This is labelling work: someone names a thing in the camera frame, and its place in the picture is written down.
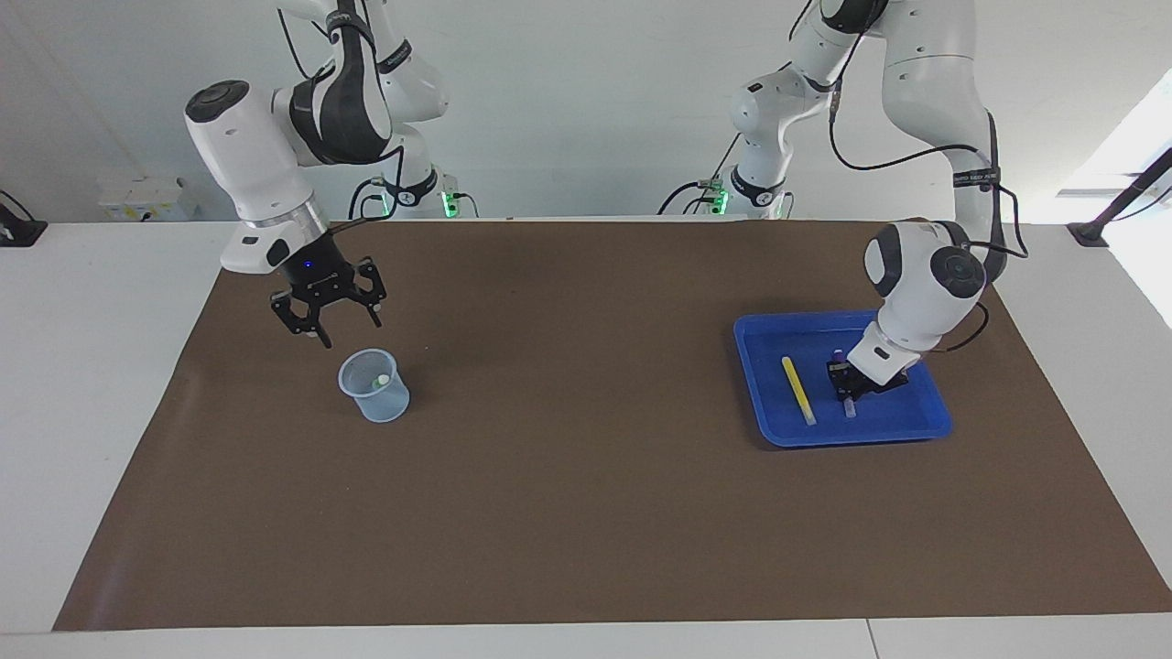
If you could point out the yellow pen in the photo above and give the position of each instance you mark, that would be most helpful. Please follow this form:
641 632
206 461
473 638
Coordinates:
797 389

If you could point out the black clamp stand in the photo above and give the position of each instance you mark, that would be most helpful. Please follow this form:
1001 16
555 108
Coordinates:
1090 233

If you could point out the blue plastic tray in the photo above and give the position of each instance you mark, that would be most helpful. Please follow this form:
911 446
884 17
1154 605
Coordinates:
897 426

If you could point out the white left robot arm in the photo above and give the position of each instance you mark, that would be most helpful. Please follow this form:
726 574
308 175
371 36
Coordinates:
925 284

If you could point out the black table clamp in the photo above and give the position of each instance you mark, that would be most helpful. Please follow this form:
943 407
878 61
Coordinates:
18 233

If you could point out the white power box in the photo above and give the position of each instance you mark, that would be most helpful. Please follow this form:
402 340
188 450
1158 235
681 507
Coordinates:
146 199

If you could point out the purple pen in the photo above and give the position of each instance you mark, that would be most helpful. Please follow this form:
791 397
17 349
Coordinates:
850 410

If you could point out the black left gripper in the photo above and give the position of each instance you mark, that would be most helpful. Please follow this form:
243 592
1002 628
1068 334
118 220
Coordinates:
847 380

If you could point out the brown table mat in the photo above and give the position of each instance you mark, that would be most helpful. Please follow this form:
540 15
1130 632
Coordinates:
568 503

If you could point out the green pen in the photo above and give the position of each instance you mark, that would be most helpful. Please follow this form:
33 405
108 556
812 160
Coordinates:
381 380

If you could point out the clear plastic cup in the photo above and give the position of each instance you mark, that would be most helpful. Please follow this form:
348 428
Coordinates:
380 407

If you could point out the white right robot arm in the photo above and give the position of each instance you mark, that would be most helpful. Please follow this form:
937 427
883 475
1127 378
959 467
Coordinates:
247 156

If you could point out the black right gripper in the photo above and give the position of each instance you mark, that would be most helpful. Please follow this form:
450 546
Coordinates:
316 270

